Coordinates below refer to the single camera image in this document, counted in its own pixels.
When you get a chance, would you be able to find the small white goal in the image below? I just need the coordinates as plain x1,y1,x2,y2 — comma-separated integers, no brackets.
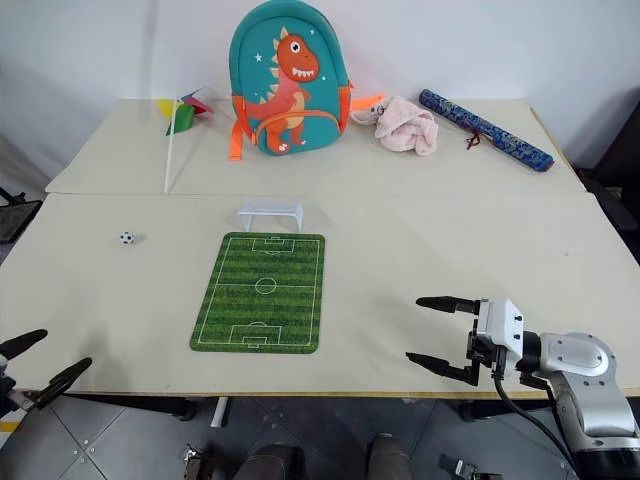
235,199,305,233

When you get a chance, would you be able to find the colourful pinwheel with white stick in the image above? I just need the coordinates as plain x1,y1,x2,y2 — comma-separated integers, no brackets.
155,87,216,194

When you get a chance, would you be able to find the black chair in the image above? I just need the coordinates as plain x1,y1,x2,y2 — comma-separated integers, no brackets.
573,163,640,232
0,186,44,247

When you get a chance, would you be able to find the black metal clamp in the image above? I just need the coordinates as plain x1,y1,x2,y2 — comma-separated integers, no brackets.
438,452,482,480
181,443,202,480

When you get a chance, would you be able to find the dark rounded shape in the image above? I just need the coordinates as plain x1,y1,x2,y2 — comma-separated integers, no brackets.
366,433,415,480
233,443,307,480

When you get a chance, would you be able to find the blue patterned rolled tube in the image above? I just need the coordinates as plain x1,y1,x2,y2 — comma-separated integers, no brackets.
418,88,556,175

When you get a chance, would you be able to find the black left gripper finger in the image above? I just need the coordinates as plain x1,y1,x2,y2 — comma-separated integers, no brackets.
0,328,49,361
27,356,94,407

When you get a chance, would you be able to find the white plush toy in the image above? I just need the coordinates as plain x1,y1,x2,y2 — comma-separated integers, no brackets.
349,103,386,125

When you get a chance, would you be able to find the black table frame bar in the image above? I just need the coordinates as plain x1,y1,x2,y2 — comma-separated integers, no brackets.
63,393,233,429

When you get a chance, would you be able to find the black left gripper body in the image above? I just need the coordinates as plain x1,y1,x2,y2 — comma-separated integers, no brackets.
0,354,32,419

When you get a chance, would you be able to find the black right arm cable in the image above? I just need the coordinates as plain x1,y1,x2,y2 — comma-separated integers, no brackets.
491,372,582,472

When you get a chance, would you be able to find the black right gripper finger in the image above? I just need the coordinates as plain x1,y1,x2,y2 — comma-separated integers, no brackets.
405,351,477,387
415,295,480,316

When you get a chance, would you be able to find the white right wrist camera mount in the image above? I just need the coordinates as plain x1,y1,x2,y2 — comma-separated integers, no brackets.
472,298,527,377

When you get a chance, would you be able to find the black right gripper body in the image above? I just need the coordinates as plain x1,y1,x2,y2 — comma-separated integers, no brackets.
466,298,503,390

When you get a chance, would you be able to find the teal dinosaur backpack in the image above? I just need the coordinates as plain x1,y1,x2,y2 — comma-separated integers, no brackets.
228,0,355,163

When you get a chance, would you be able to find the pink towel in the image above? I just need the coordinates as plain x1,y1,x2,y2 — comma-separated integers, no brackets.
374,95,440,158

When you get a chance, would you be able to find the green soccer field mat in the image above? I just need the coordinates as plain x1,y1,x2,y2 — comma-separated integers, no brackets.
188,231,327,356

